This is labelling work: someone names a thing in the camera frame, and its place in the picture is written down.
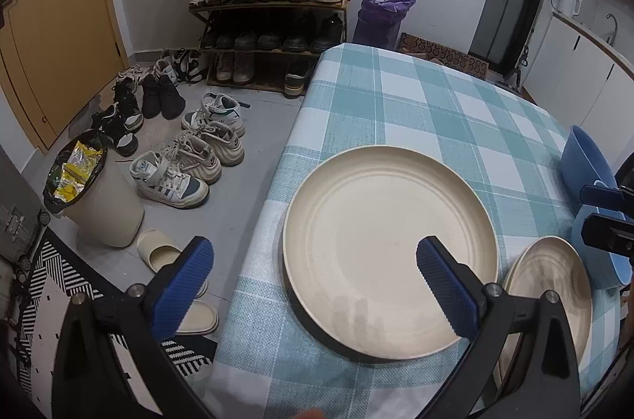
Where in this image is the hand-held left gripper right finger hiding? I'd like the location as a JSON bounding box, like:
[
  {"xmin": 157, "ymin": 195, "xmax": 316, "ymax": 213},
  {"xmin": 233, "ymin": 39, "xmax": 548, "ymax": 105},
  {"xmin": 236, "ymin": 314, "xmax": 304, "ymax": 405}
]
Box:
[{"xmin": 415, "ymin": 235, "xmax": 581, "ymax": 419}]

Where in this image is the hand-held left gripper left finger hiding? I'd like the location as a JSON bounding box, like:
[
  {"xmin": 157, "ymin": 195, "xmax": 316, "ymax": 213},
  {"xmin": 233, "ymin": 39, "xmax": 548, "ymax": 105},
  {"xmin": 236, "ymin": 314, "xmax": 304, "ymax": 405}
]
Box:
[{"xmin": 52, "ymin": 235, "xmax": 216, "ymax": 419}]

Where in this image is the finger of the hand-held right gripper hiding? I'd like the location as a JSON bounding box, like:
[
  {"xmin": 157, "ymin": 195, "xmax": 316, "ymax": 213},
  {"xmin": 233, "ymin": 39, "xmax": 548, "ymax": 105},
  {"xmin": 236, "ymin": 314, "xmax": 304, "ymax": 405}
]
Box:
[
  {"xmin": 581, "ymin": 182, "xmax": 634, "ymax": 208},
  {"xmin": 582, "ymin": 212, "xmax": 634, "ymax": 254}
]

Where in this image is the blue bowl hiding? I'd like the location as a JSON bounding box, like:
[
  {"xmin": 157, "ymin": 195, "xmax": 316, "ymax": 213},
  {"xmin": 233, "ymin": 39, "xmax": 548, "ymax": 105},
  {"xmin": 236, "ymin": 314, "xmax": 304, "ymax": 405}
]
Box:
[
  {"xmin": 561, "ymin": 125, "xmax": 620, "ymax": 202},
  {"xmin": 569, "ymin": 200, "xmax": 632, "ymax": 292}
]

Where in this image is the cream plate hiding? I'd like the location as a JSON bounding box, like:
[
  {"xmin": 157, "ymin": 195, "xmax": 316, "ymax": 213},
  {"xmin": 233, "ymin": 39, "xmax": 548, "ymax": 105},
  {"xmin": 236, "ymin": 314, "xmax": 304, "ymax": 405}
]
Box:
[
  {"xmin": 500, "ymin": 235, "xmax": 594, "ymax": 392},
  {"xmin": 282, "ymin": 145, "xmax": 500, "ymax": 361}
]

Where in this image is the cream slide slipper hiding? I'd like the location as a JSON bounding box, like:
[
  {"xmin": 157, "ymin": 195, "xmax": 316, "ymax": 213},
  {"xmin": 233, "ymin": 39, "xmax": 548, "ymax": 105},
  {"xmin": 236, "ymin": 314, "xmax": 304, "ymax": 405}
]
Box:
[
  {"xmin": 173, "ymin": 295, "xmax": 220, "ymax": 335},
  {"xmin": 136, "ymin": 228, "xmax": 199, "ymax": 274}
]

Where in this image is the beige trash bin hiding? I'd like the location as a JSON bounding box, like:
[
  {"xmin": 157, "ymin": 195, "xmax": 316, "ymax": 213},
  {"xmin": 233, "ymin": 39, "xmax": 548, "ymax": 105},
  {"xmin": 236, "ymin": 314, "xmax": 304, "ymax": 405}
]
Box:
[{"xmin": 44, "ymin": 129, "xmax": 145, "ymax": 248}]

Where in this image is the scattered group of sneakers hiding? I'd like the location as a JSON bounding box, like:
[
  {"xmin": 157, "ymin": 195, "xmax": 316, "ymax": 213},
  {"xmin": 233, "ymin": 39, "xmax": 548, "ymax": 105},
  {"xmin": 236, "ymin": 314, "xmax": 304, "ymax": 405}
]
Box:
[{"xmin": 90, "ymin": 47, "xmax": 247, "ymax": 210}]

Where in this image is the white kitchen counter cabinet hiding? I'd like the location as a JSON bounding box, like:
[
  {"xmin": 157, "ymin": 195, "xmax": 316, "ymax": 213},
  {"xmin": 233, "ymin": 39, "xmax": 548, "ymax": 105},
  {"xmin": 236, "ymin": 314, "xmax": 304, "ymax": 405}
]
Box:
[{"xmin": 520, "ymin": 10, "xmax": 634, "ymax": 137}]

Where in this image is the black white patterned rug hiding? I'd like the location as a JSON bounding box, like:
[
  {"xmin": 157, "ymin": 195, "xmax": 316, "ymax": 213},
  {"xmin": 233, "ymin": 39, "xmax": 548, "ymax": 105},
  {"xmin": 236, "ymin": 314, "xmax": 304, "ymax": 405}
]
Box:
[{"xmin": 0, "ymin": 238, "xmax": 219, "ymax": 419}]

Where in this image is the grey stick vacuum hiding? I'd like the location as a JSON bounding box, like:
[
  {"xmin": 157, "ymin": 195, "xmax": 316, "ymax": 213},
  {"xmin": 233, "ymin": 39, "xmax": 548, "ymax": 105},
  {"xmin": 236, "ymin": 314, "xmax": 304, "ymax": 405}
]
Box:
[{"xmin": 500, "ymin": 45, "xmax": 531, "ymax": 95}]

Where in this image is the pile of yellow snack wrappers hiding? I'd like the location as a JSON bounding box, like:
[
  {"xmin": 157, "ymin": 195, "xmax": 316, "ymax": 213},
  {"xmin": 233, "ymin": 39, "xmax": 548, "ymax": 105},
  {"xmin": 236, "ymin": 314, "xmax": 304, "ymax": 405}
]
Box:
[{"xmin": 50, "ymin": 140, "xmax": 105, "ymax": 204}]

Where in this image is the teal checkered tablecloth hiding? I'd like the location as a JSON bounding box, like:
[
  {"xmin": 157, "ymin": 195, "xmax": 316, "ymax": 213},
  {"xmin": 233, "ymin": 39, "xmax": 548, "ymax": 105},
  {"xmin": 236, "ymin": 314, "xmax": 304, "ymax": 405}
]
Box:
[{"xmin": 205, "ymin": 43, "xmax": 625, "ymax": 419}]

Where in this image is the patterned cardboard box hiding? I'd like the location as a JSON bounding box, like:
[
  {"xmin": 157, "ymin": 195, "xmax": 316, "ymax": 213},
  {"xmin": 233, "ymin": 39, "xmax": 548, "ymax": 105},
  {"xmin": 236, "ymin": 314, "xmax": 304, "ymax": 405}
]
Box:
[{"xmin": 397, "ymin": 33, "xmax": 492, "ymax": 81}]

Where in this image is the grey black single sneaker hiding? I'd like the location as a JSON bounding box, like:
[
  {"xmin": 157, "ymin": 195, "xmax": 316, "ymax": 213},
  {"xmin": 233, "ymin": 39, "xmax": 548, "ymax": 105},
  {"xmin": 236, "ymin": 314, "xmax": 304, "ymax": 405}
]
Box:
[{"xmin": 285, "ymin": 59, "xmax": 314, "ymax": 99}]

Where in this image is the purple plastic bag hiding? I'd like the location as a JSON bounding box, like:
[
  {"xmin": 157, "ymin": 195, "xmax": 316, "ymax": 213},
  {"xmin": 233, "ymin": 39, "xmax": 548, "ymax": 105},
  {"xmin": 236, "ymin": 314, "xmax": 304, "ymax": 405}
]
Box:
[{"xmin": 351, "ymin": 0, "xmax": 418, "ymax": 49}]

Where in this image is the wooden door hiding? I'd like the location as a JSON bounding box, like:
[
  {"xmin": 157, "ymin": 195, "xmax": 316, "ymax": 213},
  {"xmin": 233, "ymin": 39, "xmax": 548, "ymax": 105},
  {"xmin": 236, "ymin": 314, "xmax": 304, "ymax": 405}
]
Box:
[{"xmin": 0, "ymin": 0, "xmax": 127, "ymax": 152}]

